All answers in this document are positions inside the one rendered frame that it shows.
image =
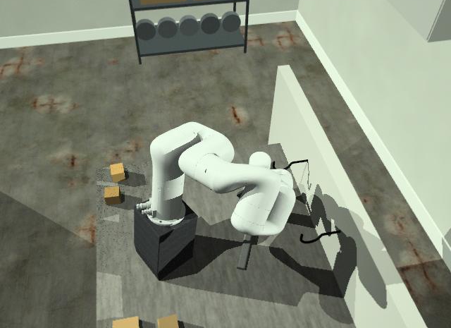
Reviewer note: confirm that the pale grey wall panel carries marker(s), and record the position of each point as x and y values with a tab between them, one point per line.
373	290

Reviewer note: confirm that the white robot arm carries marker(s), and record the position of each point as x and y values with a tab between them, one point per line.
205	155

